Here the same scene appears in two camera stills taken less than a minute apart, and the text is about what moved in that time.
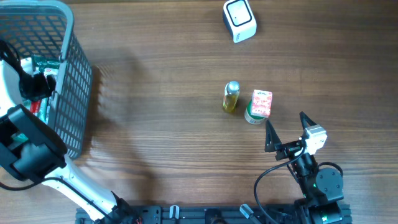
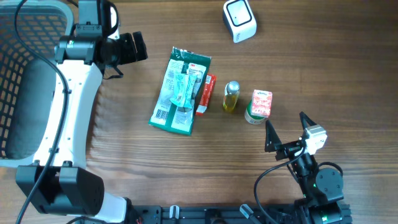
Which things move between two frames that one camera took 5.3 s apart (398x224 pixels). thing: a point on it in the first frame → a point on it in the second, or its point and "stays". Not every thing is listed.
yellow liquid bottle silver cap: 231,95 stays
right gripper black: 273,141 stays
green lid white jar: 252,119 stays
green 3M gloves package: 42,65 → 174,115
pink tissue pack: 261,103 stays
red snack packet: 35,106 → 209,84
